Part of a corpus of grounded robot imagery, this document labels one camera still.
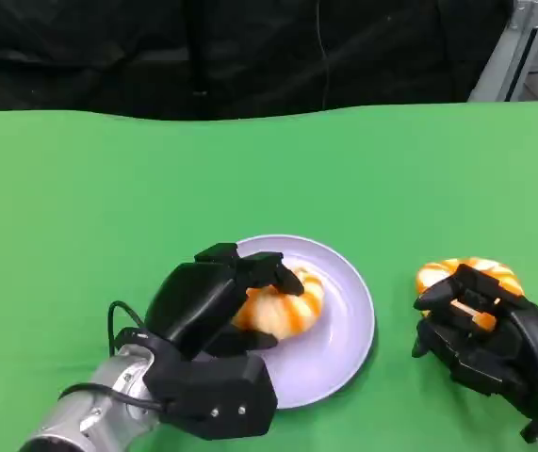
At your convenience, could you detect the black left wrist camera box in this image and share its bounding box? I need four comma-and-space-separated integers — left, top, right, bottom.
143, 338, 279, 442

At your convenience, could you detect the aluminium frame post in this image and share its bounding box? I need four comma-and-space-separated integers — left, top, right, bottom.
466, 0, 538, 104

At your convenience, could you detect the lilac plate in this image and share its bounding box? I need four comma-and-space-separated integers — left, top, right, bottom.
233, 234, 377, 411

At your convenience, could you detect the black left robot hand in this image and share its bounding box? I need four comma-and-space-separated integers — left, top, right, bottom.
143, 242, 305, 362

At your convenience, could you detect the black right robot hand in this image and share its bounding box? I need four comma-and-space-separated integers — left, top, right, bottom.
411, 263, 538, 444

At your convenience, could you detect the black backdrop curtain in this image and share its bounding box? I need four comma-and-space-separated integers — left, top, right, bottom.
0, 0, 517, 122

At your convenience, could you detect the green table cloth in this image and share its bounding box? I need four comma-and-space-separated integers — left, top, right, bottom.
0, 99, 538, 452

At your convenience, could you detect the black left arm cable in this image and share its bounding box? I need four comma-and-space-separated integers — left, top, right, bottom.
58, 299, 175, 411

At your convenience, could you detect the orange white toy bread roll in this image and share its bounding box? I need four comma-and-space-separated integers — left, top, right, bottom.
230, 266, 324, 341
414, 257, 525, 333

